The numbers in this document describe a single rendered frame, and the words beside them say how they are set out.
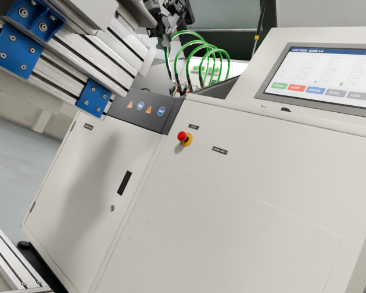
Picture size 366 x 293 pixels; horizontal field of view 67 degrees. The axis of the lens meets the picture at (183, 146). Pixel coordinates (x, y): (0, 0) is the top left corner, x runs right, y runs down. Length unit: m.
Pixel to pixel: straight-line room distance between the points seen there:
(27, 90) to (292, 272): 0.82
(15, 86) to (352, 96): 1.08
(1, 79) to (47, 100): 0.13
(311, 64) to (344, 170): 0.63
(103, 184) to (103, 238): 0.23
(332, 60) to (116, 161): 0.99
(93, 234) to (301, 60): 1.14
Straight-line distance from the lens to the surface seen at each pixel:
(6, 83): 0.84
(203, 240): 0.89
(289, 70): 1.33
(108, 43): 0.81
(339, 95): 1.19
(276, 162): 0.84
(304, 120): 0.87
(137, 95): 1.31
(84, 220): 1.30
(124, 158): 1.21
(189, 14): 1.42
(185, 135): 0.98
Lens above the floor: 0.67
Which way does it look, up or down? 5 degrees up
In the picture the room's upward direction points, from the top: 25 degrees clockwise
